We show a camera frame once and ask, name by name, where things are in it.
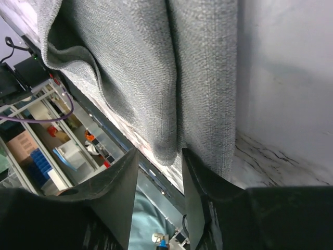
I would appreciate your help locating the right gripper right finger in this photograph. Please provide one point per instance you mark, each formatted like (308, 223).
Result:
(215, 208)

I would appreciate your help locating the grey cloth napkin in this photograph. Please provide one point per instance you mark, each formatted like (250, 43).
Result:
(168, 68)

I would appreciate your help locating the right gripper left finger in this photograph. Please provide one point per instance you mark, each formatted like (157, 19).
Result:
(110, 195)

